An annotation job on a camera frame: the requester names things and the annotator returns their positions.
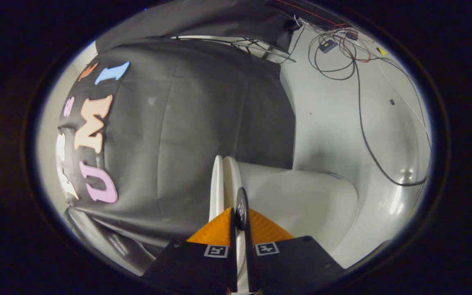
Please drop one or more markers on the small yellow tag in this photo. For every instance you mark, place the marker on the small yellow tag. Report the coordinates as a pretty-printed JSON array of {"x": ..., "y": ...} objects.
[{"x": 381, "y": 51}]

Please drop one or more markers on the white ceramic toilet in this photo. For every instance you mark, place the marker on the white ceramic toilet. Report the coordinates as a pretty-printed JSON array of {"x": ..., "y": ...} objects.
[{"x": 301, "y": 196}]

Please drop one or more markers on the small black device box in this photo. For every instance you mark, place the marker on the small black device box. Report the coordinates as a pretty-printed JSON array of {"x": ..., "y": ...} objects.
[{"x": 327, "y": 46}]

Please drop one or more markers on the black backdrop cloth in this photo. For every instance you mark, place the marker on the black backdrop cloth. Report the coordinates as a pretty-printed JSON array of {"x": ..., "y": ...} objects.
[{"x": 178, "y": 123}]

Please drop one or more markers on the small black adapter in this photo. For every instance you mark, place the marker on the small black adapter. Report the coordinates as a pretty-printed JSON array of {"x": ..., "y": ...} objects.
[{"x": 351, "y": 35}]

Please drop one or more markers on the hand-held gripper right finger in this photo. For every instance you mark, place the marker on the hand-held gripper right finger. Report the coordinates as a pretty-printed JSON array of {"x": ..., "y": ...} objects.
[{"x": 293, "y": 262}]

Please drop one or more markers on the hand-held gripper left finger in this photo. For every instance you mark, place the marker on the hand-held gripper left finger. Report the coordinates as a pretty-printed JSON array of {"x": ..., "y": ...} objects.
[{"x": 191, "y": 266}]

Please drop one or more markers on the white toilet lid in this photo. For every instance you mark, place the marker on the white toilet lid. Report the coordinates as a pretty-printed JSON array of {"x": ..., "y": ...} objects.
[{"x": 216, "y": 184}]

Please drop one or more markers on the black tripod stand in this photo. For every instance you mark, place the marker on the black tripod stand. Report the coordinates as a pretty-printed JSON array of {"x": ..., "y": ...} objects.
[{"x": 279, "y": 56}]

